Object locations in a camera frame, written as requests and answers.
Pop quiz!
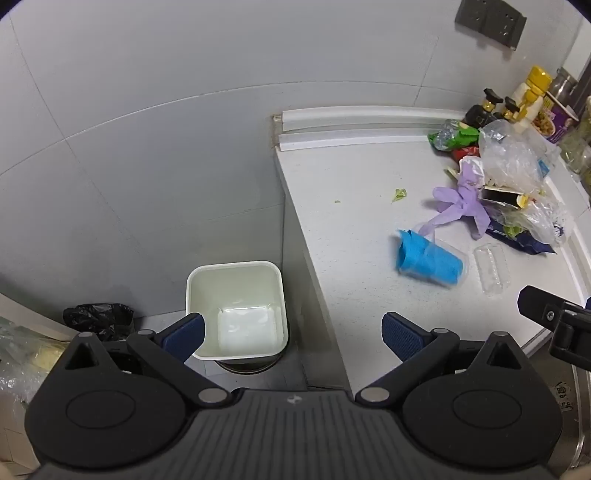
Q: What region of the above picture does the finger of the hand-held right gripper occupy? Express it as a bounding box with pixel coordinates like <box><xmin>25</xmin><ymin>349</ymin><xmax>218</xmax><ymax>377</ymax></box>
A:
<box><xmin>517</xmin><ymin>285</ymin><xmax>568</xmax><ymax>330</ymax></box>

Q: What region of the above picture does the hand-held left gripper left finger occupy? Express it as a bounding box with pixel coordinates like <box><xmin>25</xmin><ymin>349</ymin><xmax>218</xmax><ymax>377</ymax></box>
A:
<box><xmin>58</xmin><ymin>313</ymin><xmax>234</xmax><ymax>408</ymax></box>

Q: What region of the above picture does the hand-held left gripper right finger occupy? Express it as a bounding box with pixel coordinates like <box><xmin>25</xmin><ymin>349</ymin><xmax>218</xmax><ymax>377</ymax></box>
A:
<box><xmin>355</xmin><ymin>312</ymin><xmax>532</xmax><ymax>408</ymax></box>

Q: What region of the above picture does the blue snack bag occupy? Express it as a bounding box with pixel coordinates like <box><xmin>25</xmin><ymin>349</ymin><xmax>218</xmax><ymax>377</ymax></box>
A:
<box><xmin>485</xmin><ymin>217</ymin><xmax>557</xmax><ymax>256</ymax></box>

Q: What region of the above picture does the white plastic trash bin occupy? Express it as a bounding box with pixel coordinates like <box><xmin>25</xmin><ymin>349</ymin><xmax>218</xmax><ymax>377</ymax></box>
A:
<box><xmin>186</xmin><ymin>261</ymin><xmax>290</xmax><ymax>361</ymax></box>

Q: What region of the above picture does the purple rubber glove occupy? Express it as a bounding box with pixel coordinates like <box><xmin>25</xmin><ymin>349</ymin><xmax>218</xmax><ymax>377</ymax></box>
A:
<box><xmin>418</xmin><ymin>161</ymin><xmax>493</xmax><ymax>241</ymax></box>

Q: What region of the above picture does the clear plastic tray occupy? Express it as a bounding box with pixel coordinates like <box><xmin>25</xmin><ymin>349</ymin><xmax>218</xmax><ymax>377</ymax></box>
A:
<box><xmin>473</xmin><ymin>243</ymin><xmax>513</xmax><ymax>296</ymax></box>

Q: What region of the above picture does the stainless steel sink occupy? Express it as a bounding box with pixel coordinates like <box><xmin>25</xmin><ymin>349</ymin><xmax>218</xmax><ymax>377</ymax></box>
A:
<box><xmin>551</xmin><ymin>360</ymin><xmax>591</xmax><ymax>476</ymax></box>

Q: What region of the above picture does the blue paper in clear cup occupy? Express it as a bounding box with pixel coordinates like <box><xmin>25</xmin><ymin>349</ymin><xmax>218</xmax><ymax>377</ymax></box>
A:
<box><xmin>396</xmin><ymin>229</ymin><xmax>464</xmax><ymax>285</ymax></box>

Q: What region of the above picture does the clear bag with lettuce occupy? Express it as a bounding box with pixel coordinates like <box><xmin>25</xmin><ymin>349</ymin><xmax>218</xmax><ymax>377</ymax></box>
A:
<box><xmin>489</xmin><ymin>196</ymin><xmax>574</xmax><ymax>246</ymax></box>

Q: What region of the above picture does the black plastic bag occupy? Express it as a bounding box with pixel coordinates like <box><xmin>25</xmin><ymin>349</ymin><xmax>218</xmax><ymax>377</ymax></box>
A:
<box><xmin>63</xmin><ymin>303</ymin><xmax>135</xmax><ymax>342</ymax></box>

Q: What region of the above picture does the clear plastic cup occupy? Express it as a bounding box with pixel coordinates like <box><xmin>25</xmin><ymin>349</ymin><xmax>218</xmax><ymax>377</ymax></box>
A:
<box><xmin>416</xmin><ymin>224</ymin><xmax>471</xmax><ymax>289</ymax></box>

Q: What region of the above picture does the large clear plastic bag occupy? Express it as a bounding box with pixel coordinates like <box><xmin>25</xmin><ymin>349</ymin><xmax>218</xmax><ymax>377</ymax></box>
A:
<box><xmin>478</xmin><ymin>119</ymin><xmax>560</xmax><ymax>195</ymax></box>

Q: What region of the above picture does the glass jar with sprouting garlic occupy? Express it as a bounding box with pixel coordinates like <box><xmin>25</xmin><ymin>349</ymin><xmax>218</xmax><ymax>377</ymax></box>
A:
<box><xmin>560</xmin><ymin>97</ymin><xmax>591</xmax><ymax>178</ymax></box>

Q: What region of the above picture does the clear bag with yellow contents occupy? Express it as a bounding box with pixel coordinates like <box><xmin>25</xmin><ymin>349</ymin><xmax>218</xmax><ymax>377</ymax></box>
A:
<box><xmin>0</xmin><ymin>316</ymin><xmax>68</xmax><ymax>407</ymax></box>

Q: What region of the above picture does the green snack packet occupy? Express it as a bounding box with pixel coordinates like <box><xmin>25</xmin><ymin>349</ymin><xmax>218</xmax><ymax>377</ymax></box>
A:
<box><xmin>427</xmin><ymin>124</ymin><xmax>482</xmax><ymax>151</ymax></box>

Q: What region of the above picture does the purple round can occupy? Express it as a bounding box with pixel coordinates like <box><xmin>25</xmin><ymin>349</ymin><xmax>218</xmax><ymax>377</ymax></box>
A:
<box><xmin>531</xmin><ymin>95</ymin><xmax>581</xmax><ymax>142</ymax></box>

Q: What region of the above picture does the white bottle with yellow cap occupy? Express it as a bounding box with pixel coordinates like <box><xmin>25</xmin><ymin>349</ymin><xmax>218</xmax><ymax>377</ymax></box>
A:
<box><xmin>512</xmin><ymin>66</ymin><xmax>554</xmax><ymax>136</ymax></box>

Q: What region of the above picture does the glass jar with metal lid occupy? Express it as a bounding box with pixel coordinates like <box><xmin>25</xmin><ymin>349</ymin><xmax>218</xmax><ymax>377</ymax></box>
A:
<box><xmin>547</xmin><ymin>67</ymin><xmax>579</xmax><ymax>100</ymax></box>

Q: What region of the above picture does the grey wall socket plate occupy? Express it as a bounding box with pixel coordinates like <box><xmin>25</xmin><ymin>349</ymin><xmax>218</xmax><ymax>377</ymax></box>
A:
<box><xmin>455</xmin><ymin>0</ymin><xmax>527</xmax><ymax>51</ymax></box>

